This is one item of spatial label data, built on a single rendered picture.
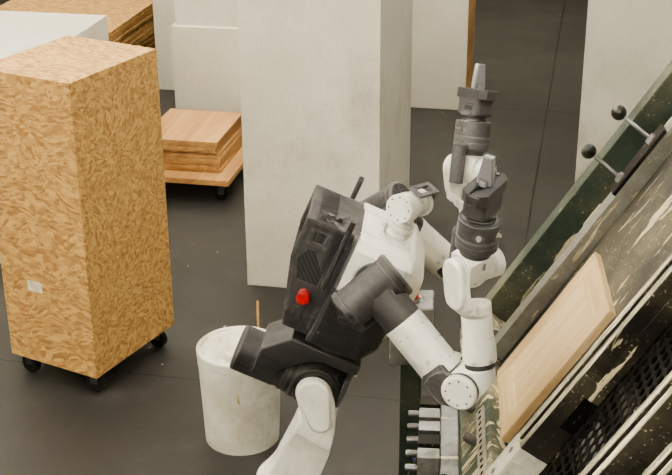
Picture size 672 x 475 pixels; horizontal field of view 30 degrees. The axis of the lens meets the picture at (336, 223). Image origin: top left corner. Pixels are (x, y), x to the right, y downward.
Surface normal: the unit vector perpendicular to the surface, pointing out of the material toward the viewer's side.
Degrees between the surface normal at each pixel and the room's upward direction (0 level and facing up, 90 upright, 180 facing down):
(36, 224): 90
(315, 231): 90
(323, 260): 90
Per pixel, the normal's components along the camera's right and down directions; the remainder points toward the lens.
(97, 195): 0.88, 0.18
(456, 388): -0.40, 0.29
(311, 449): -0.29, 0.69
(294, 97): -0.20, 0.39
